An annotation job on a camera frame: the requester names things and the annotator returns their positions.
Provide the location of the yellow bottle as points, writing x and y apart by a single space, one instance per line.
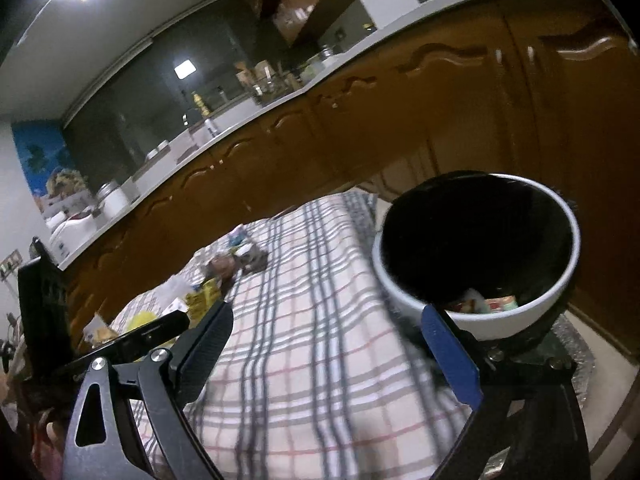
200 102

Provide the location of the yellow packet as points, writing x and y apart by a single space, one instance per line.
204 300

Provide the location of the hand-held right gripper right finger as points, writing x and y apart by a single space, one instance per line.
450 355

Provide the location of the brown wrapper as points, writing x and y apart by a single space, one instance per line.
222 266

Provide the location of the white kitchen countertop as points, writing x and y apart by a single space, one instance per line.
235 122

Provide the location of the white canister with metal lid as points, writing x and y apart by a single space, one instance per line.
114 200

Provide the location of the yellow round object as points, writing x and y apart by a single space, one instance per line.
142 321

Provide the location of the wall socket plate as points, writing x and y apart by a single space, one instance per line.
10 266

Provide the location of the beige snack packet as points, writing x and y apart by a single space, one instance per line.
100 331

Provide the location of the white soap dispenser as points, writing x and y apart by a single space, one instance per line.
210 126

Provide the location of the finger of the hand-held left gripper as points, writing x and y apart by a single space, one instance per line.
140 337

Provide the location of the plaid tablecloth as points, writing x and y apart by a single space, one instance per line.
310 335

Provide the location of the white bin with black bag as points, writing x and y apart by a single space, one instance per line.
500 327

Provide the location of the white kitchen appliance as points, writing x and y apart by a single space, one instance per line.
72 235

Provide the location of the dark kitchen window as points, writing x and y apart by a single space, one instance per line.
140 105

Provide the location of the teal and white packet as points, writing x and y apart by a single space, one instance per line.
242 240

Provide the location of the wooden kitchen cabinets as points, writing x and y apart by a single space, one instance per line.
450 110

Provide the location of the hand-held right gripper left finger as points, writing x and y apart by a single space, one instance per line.
207 345

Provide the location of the grey crumpled wrapper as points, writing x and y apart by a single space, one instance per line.
254 259

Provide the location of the silver foil mat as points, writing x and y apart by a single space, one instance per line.
575 340

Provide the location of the metal faucet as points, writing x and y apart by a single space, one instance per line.
189 116

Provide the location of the blue wall poster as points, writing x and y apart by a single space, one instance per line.
40 155

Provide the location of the dish rack with boards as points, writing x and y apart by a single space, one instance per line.
262 82

